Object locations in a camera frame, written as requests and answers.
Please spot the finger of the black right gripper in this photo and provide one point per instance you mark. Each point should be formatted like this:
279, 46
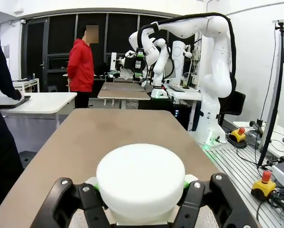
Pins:
137, 76

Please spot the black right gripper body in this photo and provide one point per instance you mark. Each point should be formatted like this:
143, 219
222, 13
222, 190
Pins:
137, 61

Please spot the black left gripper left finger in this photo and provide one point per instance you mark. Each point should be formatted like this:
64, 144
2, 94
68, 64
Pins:
61, 202

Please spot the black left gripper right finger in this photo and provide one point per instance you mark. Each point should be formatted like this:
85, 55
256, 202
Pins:
218, 199

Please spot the white round flask cap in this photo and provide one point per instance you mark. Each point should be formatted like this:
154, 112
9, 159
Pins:
141, 175

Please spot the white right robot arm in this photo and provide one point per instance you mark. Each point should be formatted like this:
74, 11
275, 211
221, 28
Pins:
215, 71

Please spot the person's left forearm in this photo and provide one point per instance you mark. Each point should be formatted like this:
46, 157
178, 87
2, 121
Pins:
8, 88

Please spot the brown background table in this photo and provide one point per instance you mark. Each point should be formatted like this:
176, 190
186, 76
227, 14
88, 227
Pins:
122, 91

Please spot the white background robot arms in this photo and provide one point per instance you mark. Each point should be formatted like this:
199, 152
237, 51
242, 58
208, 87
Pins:
160, 59

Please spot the aluminium profile platform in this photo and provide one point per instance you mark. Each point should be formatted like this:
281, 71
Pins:
239, 166

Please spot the white control cabinet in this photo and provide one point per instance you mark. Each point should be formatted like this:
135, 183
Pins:
179, 59

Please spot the yellow emergency stop button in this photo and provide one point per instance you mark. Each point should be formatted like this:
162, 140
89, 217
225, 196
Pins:
263, 187
238, 135

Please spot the white equipment desk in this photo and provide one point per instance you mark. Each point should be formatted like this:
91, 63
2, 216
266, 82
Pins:
182, 92

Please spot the person in red jacket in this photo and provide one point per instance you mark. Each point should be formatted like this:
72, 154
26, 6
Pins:
81, 66

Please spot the black office chair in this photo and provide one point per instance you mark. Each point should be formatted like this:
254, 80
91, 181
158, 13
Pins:
234, 104

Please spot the large white side table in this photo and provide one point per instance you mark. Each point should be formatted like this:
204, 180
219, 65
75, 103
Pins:
44, 102

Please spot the black tray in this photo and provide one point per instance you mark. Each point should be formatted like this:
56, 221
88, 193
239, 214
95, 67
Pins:
15, 103

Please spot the black camera stand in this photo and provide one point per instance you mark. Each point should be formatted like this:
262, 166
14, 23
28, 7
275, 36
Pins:
273, 95

